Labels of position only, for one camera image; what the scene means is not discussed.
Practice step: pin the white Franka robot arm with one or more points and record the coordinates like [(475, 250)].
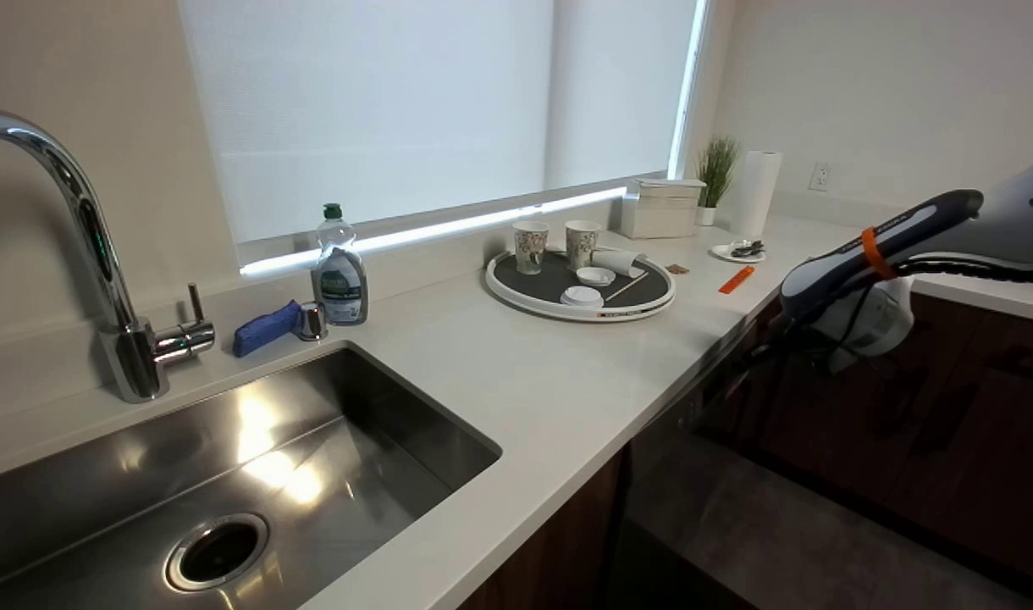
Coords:
[(1023, 221)]

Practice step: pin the round black white tray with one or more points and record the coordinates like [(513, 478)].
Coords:
[(538, 289)]

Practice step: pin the small white dish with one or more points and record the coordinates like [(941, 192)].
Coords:
[(580, 298), (593, 276)]

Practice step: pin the wooden chopstick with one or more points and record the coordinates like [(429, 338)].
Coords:
[(629, 294)]

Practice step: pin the small brown block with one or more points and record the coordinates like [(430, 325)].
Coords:
[(678, 269)]

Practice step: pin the white rectangular container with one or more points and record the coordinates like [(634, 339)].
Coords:
[(662, 208)]

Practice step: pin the clear dish soap bottle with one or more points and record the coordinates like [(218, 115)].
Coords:
[(340, 289)]

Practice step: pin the orange flat strip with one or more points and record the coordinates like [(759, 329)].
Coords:
[(735, 279)]

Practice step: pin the small plate with dark item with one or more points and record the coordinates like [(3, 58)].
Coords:
[(735, 253)]

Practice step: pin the small green potted plant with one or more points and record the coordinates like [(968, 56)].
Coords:
[(715, 172)]

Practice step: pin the white window roller blind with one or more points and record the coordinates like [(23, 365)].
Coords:
[(368, 103), (619, 80)]

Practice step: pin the stainless steel sink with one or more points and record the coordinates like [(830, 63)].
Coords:
[(312, 453)]

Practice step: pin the blue scrub brush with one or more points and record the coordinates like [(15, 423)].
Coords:
[(267, 329)]

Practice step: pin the white paper towel roll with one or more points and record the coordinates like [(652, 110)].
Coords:
[(764, 192)]

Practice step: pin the chrome kitchen faucet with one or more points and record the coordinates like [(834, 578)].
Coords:
[(86, 225)]

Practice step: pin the white wall outlet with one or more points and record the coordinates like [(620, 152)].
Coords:
[(819, 177)]

